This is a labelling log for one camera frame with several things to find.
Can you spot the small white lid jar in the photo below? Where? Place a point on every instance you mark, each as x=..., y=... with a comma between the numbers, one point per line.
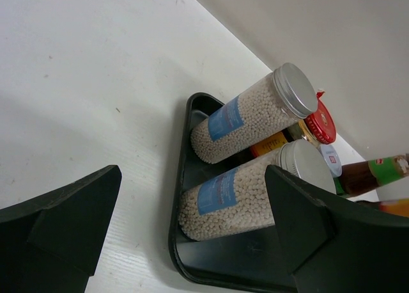
x=332, y=159

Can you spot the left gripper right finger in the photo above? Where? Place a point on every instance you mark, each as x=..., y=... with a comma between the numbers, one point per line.
x=331, y=244

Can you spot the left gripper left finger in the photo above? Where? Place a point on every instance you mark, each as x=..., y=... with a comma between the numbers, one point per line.
x=52, y=242

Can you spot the red lid sauce jar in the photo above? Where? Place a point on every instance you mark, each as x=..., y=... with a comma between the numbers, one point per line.
x=318, y=129

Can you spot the black plastic tray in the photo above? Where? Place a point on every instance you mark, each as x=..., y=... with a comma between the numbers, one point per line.
x=251, y=261

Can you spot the white bead jar silver lid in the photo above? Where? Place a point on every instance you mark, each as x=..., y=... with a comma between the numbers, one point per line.
x=277, y=101

